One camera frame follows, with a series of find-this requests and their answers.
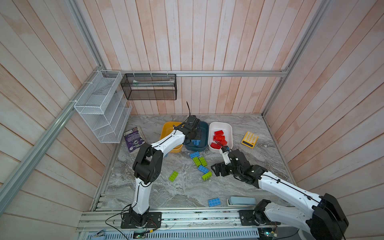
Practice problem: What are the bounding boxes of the blue lego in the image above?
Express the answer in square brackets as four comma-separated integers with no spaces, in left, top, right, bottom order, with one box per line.
[190,152,200,159]
[208,198,221,208]
[191,140,201,146]
[198,165,210,175]

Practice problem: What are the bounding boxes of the red lego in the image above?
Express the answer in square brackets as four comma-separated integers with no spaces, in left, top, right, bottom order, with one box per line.
[219,140,228,146]
[210,143,221,150]
[214,130,224,136]
[213,135,226,142]

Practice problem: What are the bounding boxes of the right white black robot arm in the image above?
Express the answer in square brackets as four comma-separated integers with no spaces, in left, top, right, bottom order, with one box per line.
[211,147,349,240]

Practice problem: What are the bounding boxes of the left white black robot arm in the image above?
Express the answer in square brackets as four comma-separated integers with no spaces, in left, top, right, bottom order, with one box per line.
[124,115,200,227]

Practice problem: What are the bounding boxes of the dark teal rectangular tray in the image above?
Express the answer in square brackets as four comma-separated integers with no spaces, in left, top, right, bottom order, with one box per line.
[185,121,209,152]

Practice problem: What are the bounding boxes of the green lego lower centre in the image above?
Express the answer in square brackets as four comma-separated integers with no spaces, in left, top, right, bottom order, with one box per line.
[202,172,212,181]

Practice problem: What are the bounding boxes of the green lego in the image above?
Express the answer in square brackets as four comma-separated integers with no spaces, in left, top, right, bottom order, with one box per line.
[192,157,202,167]
[202,172,212,181]
[169,171,179,182]
[199,157,208,167]

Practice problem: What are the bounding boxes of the yellow rectangular tray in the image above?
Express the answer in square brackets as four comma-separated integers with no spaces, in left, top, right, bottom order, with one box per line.
[160,122,183,153]

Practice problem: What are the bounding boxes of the green lego centre right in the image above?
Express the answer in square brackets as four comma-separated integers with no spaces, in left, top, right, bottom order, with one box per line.
[199,157,208,167]

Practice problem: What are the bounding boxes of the green lego centre left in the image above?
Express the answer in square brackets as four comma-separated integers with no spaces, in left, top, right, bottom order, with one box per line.
[192,157,202,167]

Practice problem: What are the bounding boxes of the yellow calculator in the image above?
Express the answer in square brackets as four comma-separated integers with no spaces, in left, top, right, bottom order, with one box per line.
[241,132,259,149]

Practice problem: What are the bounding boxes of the light blue stapler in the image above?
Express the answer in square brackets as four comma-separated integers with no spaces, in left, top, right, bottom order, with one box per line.
[227,196,258,206]

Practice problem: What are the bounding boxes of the blue lego front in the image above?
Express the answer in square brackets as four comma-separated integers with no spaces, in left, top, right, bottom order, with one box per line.
[208,198,221,208]

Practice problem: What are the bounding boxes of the white rectangular tray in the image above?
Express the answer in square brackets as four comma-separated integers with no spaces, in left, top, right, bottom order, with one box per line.
[208,122,233,153]

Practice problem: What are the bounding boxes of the green lego lower left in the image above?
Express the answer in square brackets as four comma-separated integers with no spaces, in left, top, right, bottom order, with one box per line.
[169,171,179,182]

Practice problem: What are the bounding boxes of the purple book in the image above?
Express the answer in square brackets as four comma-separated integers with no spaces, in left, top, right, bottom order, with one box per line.
[123,127,146,154]

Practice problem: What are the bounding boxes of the black mesh basket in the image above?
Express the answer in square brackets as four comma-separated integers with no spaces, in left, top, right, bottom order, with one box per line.
[121,73,178,101]

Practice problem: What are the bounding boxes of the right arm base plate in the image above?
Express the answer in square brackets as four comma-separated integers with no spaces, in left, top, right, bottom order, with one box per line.
[238,210,281,227]

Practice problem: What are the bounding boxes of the white wire mesh shelf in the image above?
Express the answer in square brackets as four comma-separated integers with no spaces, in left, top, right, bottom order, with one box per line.
[75,70,132,144]

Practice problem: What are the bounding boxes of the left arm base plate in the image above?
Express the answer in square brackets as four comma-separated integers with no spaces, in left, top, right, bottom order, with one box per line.
[121,212,162,229]

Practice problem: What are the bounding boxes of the aluminium back frame bar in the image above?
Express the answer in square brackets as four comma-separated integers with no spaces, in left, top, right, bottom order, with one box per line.
[101,69,289,78]

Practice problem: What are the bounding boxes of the aluminium front rail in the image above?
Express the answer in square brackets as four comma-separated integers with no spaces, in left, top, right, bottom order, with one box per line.
[76,206,254,232]

